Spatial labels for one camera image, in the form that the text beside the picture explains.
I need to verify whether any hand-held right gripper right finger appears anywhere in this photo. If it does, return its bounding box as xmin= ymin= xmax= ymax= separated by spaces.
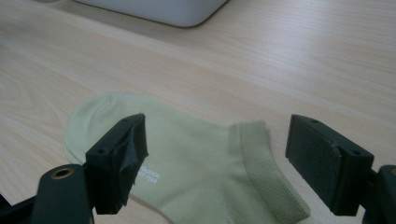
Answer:
xmin=285 ymin=114 xmax=375 ymax=217

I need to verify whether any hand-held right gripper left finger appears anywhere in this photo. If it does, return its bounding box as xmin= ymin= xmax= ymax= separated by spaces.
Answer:
xmin=84 ymin=113 xmax=149 ymax=216

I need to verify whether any white compartment storage box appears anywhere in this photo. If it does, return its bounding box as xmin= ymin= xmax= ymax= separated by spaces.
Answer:
xmin=73 ymin=0 xmax=230 ymax=28

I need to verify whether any pale green ankle sock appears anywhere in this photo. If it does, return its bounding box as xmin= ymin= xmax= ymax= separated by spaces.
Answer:
xmin=62 ymin=91 xmax=312 ymax=224

